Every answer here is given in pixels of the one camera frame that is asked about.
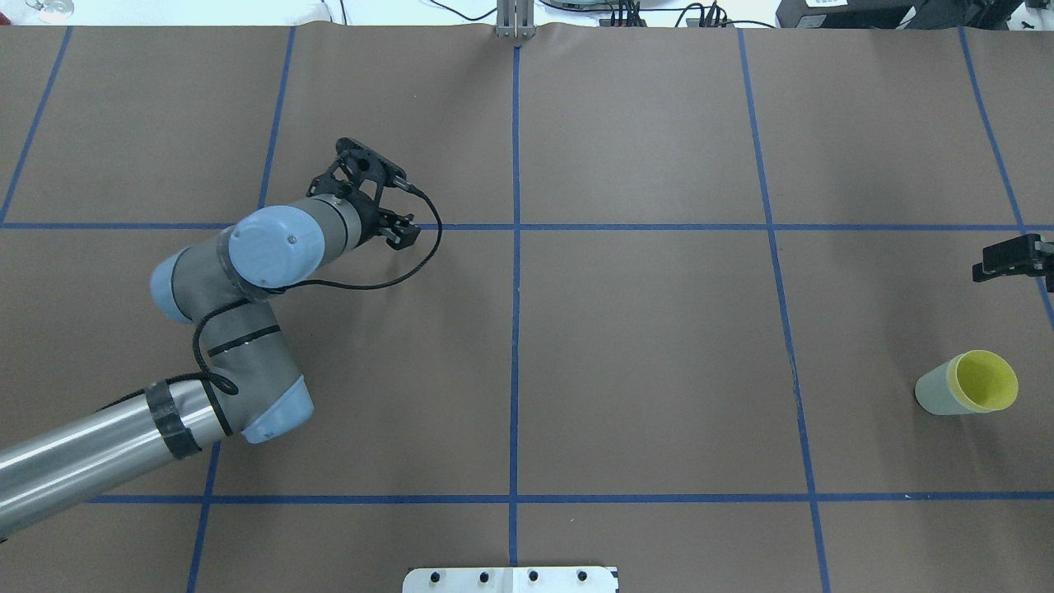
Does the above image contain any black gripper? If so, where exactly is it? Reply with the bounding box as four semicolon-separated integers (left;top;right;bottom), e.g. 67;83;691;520
352;198;421;250

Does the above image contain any yellow plastic cup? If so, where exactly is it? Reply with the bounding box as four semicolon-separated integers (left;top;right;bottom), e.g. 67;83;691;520
946;350;1019;413

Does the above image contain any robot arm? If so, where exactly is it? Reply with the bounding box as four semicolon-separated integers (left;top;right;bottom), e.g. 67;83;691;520
2;206;392;555

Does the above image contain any green plastic cup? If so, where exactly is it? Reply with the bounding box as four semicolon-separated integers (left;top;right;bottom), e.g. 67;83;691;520
914;356;974;416

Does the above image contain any brown paper table cover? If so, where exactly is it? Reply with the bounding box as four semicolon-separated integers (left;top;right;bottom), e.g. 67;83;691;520
2;23;1052;592

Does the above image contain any black box on table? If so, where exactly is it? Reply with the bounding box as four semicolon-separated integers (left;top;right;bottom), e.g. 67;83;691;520
776;1;914;29

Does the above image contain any aluminium frame post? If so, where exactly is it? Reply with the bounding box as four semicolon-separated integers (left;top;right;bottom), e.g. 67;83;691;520
494;0;536;39

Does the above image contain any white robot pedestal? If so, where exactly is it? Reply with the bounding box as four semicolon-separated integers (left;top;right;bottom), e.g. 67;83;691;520
402;566;620;592

